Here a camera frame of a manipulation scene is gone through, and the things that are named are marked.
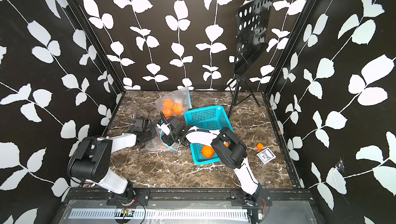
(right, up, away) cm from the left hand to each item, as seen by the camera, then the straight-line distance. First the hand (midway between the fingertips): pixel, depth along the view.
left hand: (155, 129), depth 97 cm
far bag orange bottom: (+8, +12, 0) cm, 14 cm away
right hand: (+8, -2, -8) cm, 11 cm away
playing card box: (+67, -13, -11) cm, 69 cm away
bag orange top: (+6, +17, +10) cm, 20 cm away
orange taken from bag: (+34, -10, -13) cm, 37 cm away
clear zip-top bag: (+4, -6, -10) cm, 13 cm away
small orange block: (+65, -8, -8) cm, 66 cm away
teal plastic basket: (+37, +7, +6) cm, 38 cm away
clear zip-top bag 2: (+10, +17, +13) cm, 24 cm away
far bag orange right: (+14, +14, +4) cm, 20 cm away
